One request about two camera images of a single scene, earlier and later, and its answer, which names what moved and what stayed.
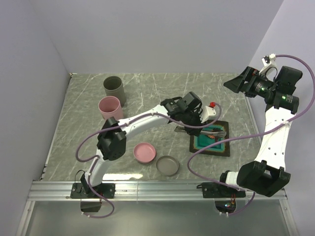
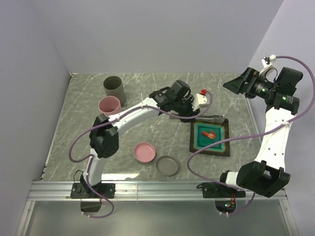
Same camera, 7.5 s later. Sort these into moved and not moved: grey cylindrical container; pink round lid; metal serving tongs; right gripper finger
Moved: metal serving tongs
Not moved: right gripper finger; pink round lid; grey cylindrical container
